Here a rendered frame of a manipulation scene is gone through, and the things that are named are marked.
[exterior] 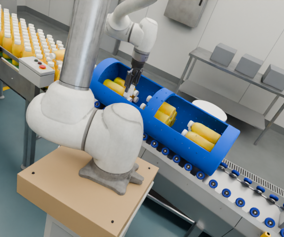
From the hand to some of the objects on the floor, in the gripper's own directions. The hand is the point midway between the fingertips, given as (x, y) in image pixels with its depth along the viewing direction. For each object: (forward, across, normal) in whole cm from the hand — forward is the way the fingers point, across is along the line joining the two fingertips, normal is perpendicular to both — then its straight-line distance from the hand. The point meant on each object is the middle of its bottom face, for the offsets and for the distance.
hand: (128, 91), depth 138 cm
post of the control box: (+114, -24, +52) cm, 127 cm away
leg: (+114, -2, -74) cm, 136 cm away
